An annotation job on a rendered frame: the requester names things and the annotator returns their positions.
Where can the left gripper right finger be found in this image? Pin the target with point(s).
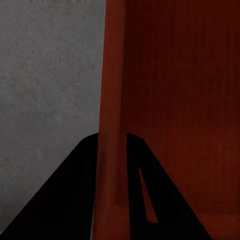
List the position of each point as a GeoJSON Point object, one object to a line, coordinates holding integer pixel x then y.
{"type": "Point", "coordinates": [176, 220]}

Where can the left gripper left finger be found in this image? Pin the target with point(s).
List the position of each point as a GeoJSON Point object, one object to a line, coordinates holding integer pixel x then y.
{"type": "Point", "coordinates": [63, 207]}

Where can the storage box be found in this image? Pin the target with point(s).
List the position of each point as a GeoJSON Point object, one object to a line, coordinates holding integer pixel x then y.
{"type": "Point", "coordinates": [171, 76]}

